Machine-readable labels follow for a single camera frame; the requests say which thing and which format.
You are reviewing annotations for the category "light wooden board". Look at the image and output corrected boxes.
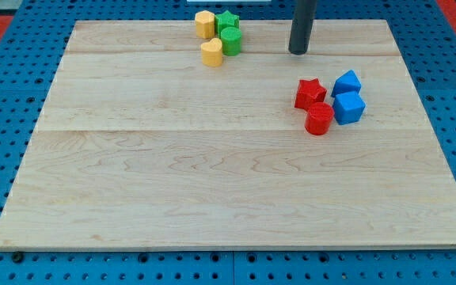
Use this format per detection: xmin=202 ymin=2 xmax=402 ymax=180
xmin=0 ymin=20 xmax=456 ymax=252

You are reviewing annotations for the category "yellow heart block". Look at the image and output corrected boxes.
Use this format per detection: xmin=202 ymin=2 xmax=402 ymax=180
xmin=200 ymin=38 xmax=223 ymax=67

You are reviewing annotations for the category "red cylinder block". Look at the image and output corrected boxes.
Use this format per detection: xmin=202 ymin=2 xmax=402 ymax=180
xmin=305 ymin=102 xmax=334 ymax=135

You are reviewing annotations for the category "red star block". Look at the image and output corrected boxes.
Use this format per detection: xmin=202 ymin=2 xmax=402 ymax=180
xmin=294 ymin=78 xmax=327 ymax=111

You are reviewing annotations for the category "green cylinder block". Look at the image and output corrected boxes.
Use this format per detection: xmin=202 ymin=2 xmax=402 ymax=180
xmin=220 ymin=27 xmax=242 ymax=56

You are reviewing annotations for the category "green star block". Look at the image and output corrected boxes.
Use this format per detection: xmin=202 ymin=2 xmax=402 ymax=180
xmin=215 ymin=10 xmax=240 ymax=34

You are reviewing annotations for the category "blue cube block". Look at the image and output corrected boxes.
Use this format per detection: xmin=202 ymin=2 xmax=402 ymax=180
xmin=332 ymin=91 xmax=366 ymax=125

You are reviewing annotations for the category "yellow pentagon block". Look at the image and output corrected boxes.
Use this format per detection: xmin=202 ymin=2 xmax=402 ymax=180
xmin=195 ymin=10 xmax=215 ymax=39

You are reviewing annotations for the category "blue triangular block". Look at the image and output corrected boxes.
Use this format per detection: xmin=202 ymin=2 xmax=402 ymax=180
xmin=331 ymin=70 xmax=362 ymax=97

